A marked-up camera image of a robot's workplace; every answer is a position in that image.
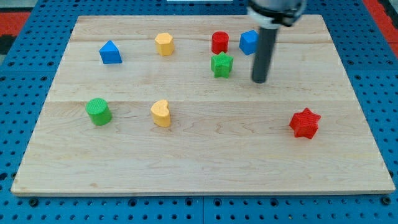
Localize green cylinder block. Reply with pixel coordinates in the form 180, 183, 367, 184
86, 98, 112, 126

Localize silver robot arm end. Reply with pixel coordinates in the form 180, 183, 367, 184
247, 0, 307, 29

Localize green star block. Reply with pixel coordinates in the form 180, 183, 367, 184
211, 52, 234, 78

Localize red star block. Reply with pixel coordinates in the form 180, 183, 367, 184
289, 108, 322, 139

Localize yellow heart block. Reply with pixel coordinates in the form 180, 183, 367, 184
150, 100, 171, 128

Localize light wooden board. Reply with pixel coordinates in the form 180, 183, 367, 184
11, 15, 395, 197

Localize red cylinder block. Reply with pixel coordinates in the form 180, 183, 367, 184
211, 31, 229, 54

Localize yellow hexagon block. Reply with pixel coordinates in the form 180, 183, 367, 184
155, 32, 175, 56

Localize blue cube block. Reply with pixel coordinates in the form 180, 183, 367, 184
239, 30, 258, 55

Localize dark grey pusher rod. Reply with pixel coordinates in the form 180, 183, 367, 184
251, 27, 278, 83

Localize blue triangle block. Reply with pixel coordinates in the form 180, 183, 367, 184
99, 40, 123, 64

